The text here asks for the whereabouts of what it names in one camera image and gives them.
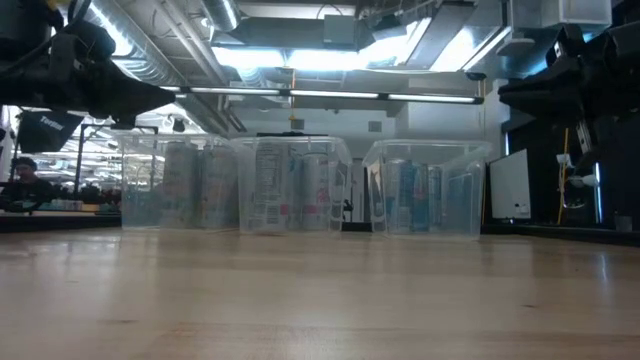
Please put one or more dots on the person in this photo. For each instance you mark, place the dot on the person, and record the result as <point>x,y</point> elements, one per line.
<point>25,172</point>

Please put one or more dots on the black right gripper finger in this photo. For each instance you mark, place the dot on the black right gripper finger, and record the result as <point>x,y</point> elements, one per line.
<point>555,92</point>

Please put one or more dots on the long LED light bar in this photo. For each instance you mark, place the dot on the long LED light bar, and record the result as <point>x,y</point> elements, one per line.
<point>425,98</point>

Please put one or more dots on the silver ventilation duct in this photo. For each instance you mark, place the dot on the silver ventilation duct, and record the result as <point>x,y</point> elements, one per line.
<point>150,45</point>

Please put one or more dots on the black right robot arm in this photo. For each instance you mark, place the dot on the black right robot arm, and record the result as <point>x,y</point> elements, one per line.
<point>625,45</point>

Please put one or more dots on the black Torjim softbox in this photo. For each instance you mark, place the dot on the black Torjim softbox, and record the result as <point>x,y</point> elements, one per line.
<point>47,130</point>

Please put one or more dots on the dome security camera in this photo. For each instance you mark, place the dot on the dome security camera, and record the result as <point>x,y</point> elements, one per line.
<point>475,76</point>

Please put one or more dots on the clear plastic storage bin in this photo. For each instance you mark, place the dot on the clear plastic storage bin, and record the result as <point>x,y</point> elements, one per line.
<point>140,215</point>
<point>345,220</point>
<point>460,225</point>

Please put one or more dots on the background robot workstation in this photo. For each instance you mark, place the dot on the background robot workstation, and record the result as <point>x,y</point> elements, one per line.
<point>90,197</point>

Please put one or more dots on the grey ceiling unit box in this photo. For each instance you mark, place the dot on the grey ceiling unit box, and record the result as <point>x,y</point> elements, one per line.
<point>340,32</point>

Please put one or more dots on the grey wall vent plate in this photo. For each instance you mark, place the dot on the grey wall vent plate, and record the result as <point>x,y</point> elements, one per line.
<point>375,126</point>

